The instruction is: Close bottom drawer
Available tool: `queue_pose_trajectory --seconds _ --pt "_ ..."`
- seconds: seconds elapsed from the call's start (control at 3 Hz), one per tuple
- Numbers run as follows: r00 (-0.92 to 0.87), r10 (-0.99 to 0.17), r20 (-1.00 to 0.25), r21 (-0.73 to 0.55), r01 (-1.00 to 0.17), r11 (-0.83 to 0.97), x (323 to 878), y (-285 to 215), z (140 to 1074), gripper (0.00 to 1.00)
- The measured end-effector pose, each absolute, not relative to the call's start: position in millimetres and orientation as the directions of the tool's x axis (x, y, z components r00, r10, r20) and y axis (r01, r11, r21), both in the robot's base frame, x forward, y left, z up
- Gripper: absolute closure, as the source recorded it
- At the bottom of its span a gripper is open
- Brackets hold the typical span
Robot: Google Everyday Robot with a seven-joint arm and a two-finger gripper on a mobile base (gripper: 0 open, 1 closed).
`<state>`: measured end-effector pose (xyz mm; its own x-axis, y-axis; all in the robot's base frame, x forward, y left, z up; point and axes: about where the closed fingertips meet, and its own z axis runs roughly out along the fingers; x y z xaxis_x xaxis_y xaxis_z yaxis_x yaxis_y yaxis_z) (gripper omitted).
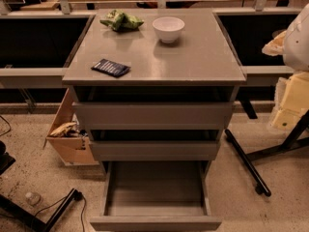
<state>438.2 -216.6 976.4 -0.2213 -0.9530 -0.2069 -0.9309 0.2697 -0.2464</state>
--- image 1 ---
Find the grey bottom drawer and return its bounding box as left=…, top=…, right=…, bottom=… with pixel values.
left=90, top=161, right=221, bottom=232

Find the grey drawer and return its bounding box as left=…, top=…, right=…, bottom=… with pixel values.
left=90, top=161, right=221, bottom=232
left=70, top=86, right=235, bottom=130
left=90, top=130, right=221, bottom=161

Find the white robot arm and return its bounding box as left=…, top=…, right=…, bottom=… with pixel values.
left=283, top=4, right=309, bottom=72

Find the grey drawer cabinet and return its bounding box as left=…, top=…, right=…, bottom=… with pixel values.
left=62, top=7, right=247, bottom=176

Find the grey top drawer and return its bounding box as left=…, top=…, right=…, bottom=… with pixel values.
left=70, top=86, right=235, bottom=130

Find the grey middle drawer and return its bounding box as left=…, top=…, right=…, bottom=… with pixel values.
left=90, top=130, right=221, bottom=161

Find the dark blue snack packet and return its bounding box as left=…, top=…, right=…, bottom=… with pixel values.
left=92, top=59, right=130, bottom=77

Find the white bowl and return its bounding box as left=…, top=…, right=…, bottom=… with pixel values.
left=153, top=16, right=184, bottom=44

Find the wooden box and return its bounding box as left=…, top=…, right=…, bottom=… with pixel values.
left=46, top=90, right=98, bottom=165

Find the crumpled brown paper bag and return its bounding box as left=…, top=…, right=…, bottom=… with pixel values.
left=49, top=122, right=76, bottom=137

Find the black stand leg right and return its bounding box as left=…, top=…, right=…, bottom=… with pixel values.
left=224, top=110, right=309, bottom=197

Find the black stand leg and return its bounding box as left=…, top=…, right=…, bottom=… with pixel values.
left=0, top=188, right=84, bottom=232
left=224, top=110, right=309, bottom=197

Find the clear plastic bottle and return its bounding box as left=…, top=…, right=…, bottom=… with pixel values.
left=25, top=191, right=42, bottom=207

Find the black stand leg left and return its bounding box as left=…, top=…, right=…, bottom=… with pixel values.
left=0, top=188, right=84, bottom=232

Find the black cable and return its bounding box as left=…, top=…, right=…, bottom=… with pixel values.
left=32, top=195, right=88, bottom=232

